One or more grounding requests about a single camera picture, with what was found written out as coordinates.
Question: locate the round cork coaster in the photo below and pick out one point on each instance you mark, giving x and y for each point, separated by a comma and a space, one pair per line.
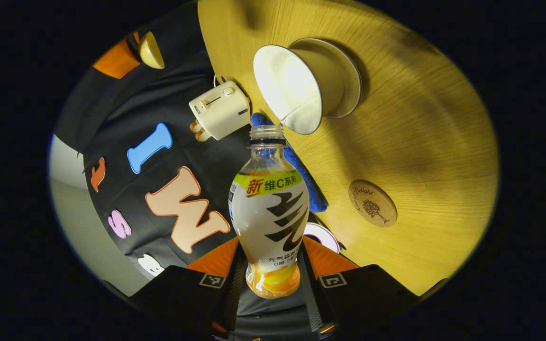
372, 203

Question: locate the toast bread slice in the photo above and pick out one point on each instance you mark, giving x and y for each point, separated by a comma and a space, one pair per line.
203, 136
196, 126

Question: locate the cream white toaster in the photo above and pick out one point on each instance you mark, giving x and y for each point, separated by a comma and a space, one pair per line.
218, 111

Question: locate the black backdrop cloth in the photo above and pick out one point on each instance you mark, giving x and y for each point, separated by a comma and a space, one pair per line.
112, 109

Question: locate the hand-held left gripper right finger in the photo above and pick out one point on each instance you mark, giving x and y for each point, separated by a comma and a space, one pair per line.
313, 303

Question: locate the blue folded towel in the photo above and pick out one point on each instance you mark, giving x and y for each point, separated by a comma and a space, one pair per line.
313, 189

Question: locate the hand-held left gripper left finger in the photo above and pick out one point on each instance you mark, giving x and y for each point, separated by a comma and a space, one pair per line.
232, 303

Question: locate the clear water bottle orange label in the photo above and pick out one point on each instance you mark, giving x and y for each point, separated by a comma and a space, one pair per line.
268, 213

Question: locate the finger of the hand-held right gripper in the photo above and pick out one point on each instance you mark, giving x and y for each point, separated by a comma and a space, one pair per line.
116, 59

